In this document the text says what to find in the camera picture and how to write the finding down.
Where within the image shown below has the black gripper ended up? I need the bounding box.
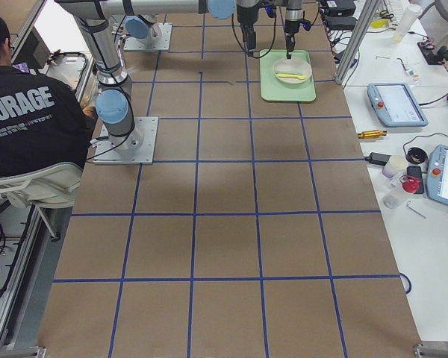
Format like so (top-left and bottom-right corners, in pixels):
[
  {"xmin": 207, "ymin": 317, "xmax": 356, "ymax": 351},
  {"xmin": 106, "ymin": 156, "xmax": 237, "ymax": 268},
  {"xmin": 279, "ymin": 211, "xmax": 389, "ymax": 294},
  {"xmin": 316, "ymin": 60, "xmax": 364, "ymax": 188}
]
[
  {"xmin": 284, "ymin": 19, "xmax": 302, "ymax": 60},
  {"xmin": 236, "ymin": 0, "xmax": 261, "ymax": 51}
]

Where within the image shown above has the white round plate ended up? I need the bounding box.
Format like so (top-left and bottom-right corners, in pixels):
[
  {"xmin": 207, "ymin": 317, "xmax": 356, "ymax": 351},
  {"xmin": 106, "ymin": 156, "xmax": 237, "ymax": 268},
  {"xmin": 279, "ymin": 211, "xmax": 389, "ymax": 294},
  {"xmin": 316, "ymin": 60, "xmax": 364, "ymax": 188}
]
[{"xmin": 273, "ymin": 57, "xmax": 312, "ymax": 85}]

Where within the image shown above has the yellow plastic fork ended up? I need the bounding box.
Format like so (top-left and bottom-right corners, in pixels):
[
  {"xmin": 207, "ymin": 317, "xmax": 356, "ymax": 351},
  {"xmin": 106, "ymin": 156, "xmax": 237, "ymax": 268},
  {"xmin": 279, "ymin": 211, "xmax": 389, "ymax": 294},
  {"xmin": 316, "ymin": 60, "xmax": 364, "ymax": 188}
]
[{"xmin": 276, "ymin": 73, "xmax": 309, "ymax": 81}]

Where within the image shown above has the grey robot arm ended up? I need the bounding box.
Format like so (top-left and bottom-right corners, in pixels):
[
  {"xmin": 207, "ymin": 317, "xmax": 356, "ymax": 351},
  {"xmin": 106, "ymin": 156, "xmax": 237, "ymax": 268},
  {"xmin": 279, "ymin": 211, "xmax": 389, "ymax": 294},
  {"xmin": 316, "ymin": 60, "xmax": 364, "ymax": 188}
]
[
  {"xmin": 58, "ymin": 1, "xmax": 263, "ymax": 164},
  {"xmin": 123, "ymin": 1, "xmax": 314, "ymax": 59}
]

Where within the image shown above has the light green tray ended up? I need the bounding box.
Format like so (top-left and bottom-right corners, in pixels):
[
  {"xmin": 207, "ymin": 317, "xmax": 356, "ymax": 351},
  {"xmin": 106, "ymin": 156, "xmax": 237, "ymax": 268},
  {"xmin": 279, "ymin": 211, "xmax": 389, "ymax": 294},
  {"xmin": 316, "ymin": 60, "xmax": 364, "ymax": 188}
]
[{"xmin": 260, "ymin": 50, "xmax": 317, "ymax": 102}]

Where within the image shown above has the blue teach pendant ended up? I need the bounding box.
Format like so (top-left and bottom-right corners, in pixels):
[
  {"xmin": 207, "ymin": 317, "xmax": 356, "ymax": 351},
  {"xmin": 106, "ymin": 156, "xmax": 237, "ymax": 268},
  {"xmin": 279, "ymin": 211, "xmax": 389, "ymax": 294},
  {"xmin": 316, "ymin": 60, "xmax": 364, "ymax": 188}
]
[
  {"xmin": 367, "ymin": 83, "xmax": 428, "ymax": 128},
  {"xmin": 426, "ymin": 145, "xmax": 448, "ymax": 205}
]

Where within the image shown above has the black power adapter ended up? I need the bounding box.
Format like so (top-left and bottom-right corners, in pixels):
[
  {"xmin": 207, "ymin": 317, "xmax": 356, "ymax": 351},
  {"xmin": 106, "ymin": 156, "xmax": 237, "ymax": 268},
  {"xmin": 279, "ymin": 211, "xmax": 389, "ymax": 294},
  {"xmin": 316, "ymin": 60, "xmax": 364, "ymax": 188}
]
[{"xmin": 364, "ymin": 152, "xmax": 391, "ymax": 166}]

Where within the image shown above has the white paper cup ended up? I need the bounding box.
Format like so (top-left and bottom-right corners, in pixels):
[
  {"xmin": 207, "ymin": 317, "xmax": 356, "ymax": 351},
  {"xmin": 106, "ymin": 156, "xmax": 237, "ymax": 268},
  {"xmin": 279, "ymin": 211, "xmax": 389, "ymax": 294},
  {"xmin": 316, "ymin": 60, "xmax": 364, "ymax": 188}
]
[{"xmin": 382, "ymin": 155, "xmax": 408, "ymax": 178}]

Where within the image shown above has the seated person in black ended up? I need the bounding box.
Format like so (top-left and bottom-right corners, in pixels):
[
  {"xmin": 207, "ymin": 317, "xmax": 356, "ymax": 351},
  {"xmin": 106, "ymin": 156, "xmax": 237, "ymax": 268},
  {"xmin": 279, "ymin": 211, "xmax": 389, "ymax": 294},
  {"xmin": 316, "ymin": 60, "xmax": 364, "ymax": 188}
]
[{"xmin": 0, "ymin": 17, "xmax": 97, "ymax": 178}]

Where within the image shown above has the white office chair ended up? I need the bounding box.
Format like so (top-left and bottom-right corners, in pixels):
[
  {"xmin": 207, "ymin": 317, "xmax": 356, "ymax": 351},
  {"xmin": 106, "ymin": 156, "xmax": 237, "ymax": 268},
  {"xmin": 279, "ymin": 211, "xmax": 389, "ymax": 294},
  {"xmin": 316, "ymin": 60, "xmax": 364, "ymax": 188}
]
[{"xmin": 0, "ymin": 162, "xmax": 82, "ymax": 241}]

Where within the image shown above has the aluminium frame post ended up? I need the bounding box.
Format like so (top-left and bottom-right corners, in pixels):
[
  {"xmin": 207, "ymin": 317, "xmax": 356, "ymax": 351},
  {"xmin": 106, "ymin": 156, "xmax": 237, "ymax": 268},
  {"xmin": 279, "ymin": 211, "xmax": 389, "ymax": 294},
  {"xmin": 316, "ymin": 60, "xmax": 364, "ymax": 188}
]
[{"xmin": 335, "ymin": 0, "xmax": 380, "ymax": 84}]

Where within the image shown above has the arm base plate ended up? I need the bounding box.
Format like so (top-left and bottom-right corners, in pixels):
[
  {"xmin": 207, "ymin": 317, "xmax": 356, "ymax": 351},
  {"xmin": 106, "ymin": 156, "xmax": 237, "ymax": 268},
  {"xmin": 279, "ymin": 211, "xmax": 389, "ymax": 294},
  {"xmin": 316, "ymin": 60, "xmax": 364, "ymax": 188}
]
[
  {"xmin": 124, "ymin": 19, "xmax": 172, "ymax": 52},
  {"xmin": 90, "ymin": 116, "xmax": 159, "ymax": 165}
]

